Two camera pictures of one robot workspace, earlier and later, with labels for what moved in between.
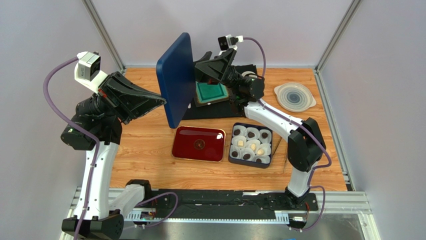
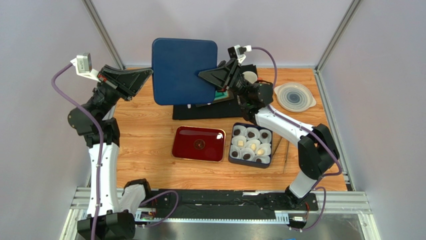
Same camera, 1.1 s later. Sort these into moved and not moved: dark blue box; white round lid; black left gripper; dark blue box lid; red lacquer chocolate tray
Moved: dark blue box lid; black left gripper
Not moved: dark blue box; red lacquer chocolate tray; white round lid
